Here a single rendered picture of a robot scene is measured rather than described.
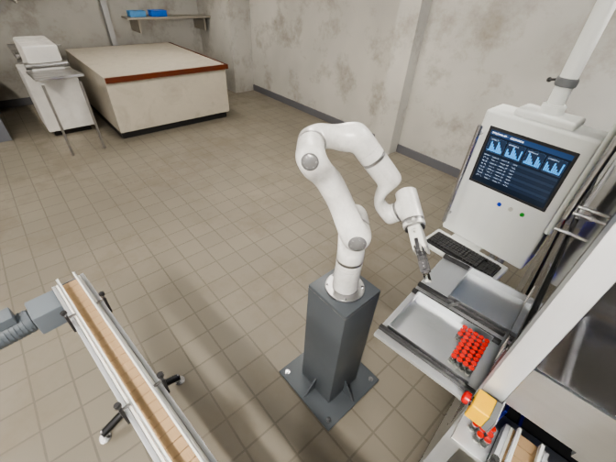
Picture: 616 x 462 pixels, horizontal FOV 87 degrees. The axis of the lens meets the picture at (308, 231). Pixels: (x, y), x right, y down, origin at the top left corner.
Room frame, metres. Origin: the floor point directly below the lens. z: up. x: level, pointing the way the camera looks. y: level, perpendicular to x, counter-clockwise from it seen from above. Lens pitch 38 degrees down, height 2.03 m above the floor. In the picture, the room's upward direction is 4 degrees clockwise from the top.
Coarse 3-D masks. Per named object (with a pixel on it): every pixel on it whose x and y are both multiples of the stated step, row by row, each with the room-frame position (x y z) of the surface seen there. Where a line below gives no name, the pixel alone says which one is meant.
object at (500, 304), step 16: (480, 272) 1.16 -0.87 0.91; (464, 288) 1.08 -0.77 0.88; (480, 288) 1.08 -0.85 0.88; (496, 288) 1.09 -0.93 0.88; (464, 304) 0.95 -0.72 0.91; (480, 304) 0.98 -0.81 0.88; (496, 304) 0.98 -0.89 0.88; (512, 304) 0.99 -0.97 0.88; (496, 320) 0.90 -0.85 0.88; (512, 320) 0.90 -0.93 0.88
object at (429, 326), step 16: (416, 304) 0.96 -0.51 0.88; (432, 304) 0.96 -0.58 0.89; (400, 320) 0.86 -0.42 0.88; (416, 320) 0.87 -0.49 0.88; (432, 320) 0.87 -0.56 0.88; (448, 320) 0.88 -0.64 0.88; (464, 320) 0.86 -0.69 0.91; (416, 336) 0.79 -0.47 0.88; (432, 336) 0.79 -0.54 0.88; (448, 336) 0.80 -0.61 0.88; (432, 352) 0.72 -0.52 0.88; (448, 352) 0.72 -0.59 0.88; (448, 368) 0.64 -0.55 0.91
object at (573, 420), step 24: (576, 216) 1.25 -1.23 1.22; (552, 264) 0.92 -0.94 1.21; (528, 312) 0.69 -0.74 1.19; (528, 384) 0.47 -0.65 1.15; (552, 384) 0.45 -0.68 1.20; (528, 408) 0.45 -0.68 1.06; (552, 408) 0.42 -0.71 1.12; (576, 408) 0.40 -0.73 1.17; (600, 408) 0.39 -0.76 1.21; (552, 432) 0.40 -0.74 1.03; (576, 432) 0.38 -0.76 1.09; (600, 432) 0.36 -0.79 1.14; (576, 456) 0.35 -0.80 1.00; (600, 456) 0.33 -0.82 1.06
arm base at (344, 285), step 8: (336, 264) 1.03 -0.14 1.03; (336, 272) 1.02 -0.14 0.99; (344, 272) 1.00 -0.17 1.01; (352, 272) 1.00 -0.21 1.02; (360, 272) 1.04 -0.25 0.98; (328, 280) 1.08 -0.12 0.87; (336, 280) 1.02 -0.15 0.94; (344, 280) 1.00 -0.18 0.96; (352, 280) 1.00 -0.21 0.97; (360, 280) 1.09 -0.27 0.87; (328, 288) 1.03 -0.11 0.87; (336, 288) 1.01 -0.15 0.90; (344, 288) 1.00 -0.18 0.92; (352, 288) 1.00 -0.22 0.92; (360, 288) 1.05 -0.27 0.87; (336, 296) 0.99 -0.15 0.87; (344, 296) 0.99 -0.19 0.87; (352, 296) 0.99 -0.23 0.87; (360, 296) 0.99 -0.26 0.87
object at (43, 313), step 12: (36, 300) 0.82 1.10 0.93; (48, 300) 0.82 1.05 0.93; (0, 312) 0.73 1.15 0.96; (12, 312) 0.75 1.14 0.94; (24, 312) 0.76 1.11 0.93; (36, 312) 0.76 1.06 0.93; (48, 312) 0.76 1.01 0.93; (0, 324) 0.68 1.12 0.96; (12, 324) 0.70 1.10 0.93; (24, 324) 0.71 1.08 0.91; (36, 324) 0.72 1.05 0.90; (48, 324) 0.74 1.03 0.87; (60, 324) 0.77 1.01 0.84; (0, 336) 0.66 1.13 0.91; (12, 336) 0.67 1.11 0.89; (24, 336) 0.70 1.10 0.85; (0, 348) 0.64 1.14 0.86
